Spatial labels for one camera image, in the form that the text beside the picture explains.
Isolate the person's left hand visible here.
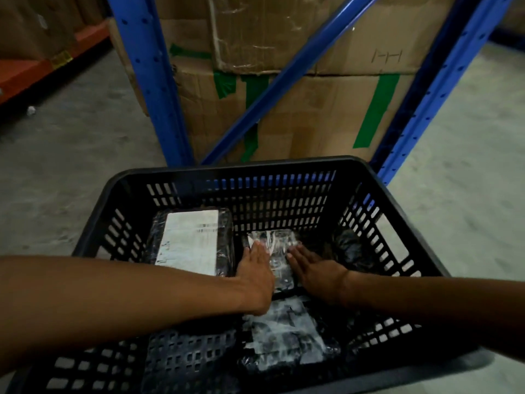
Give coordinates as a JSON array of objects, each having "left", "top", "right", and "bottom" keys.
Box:
[{"left": 235, "top": 241, "right": 276, "bottom": 317}]

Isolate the blue metal shelving rack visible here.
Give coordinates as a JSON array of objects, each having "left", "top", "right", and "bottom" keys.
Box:
[{"left": 104, "top": 0, "right": 518, "bottom": 187}]

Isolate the person's right forearm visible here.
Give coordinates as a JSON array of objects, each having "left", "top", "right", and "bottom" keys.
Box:
[{"left": 339, "top": 270, "right": 525, "bottom": 363}]

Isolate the large clear-wrapped black packet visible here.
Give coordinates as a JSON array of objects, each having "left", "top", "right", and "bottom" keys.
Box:
[{"left": 241, "top": 295, "right": 342, "bottom": 369}]

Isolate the taped brown cardboard box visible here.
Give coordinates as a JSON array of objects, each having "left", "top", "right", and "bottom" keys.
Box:
[{"left": 153, "top": 0, "right": 459, "bottom": 77}]

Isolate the black plastic slotted crate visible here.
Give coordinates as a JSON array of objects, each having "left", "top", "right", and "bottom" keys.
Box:
[{"left": 7, "top": 155, "right": 495, "bottom": 394}]

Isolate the small clear-wrapped black packet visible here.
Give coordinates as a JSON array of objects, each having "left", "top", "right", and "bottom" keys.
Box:
[{"left": 245, "top": 228, "right": 302, "bottom": 293}]

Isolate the person's right hand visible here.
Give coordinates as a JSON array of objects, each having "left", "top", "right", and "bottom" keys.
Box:
[{"left": 287, "top": 244, "right": 350, "bottom": 306}]

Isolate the crumpled black plastic bag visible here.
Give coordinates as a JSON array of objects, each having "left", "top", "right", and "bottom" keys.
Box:
[{"left": 333, "top": 229, "right": 367, "bottom": 270}]

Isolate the black parcel with white label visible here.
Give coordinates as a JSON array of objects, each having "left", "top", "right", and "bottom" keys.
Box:
[{"left": 142, "top": 207, "right": 235, "bottom": 278}]

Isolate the person's left forearm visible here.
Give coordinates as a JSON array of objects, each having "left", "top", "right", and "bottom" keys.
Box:
[{"left": 0, "top": 254, "right": 263, "bottom": 369}]

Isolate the cardboard box with green tape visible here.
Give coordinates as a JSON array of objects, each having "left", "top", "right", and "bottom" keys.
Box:
[{"left": 107, "top": 18, "right": 417, "bottom": 164}]

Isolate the orange shelf beam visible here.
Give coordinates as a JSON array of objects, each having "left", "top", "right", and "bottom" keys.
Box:
[{"left": 0, "top": 24, "right": 110, "bottom": 105}]

